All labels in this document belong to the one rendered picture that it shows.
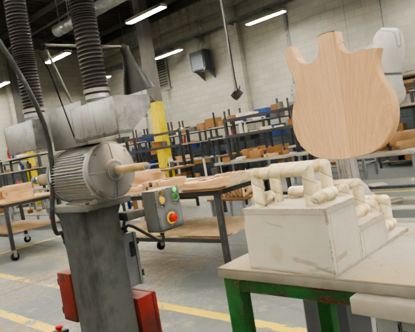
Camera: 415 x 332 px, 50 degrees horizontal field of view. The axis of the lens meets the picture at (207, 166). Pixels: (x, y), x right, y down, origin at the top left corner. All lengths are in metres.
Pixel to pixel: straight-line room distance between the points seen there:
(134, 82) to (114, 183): 0.44
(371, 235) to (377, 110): 0.37
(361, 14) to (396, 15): 0.92
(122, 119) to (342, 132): 0.78
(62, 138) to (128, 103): 0.54
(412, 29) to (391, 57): 11.05
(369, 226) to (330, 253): 0.20
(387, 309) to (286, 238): 0.30
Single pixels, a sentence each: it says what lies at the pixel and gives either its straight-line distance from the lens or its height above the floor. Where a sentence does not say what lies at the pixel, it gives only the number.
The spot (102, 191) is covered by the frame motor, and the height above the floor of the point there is 1.17.
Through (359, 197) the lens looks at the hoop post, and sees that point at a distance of 1.36.
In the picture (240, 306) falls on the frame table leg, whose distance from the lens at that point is 1.38.
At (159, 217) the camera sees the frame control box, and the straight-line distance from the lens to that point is 2.13.
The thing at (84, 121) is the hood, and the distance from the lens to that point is 1.85.
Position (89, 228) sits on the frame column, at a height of 1.01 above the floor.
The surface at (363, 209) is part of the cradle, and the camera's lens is 1.34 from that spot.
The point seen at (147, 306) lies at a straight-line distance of 2.31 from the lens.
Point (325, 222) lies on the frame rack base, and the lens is 1.13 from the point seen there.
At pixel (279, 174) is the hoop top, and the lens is 1.18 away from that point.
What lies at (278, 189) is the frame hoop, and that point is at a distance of 1.31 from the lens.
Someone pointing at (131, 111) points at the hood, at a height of 1.46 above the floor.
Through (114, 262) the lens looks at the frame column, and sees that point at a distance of 2.19.
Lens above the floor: 1.30
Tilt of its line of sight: 3 degrees down
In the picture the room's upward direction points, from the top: 9 degrees counter-clockwise
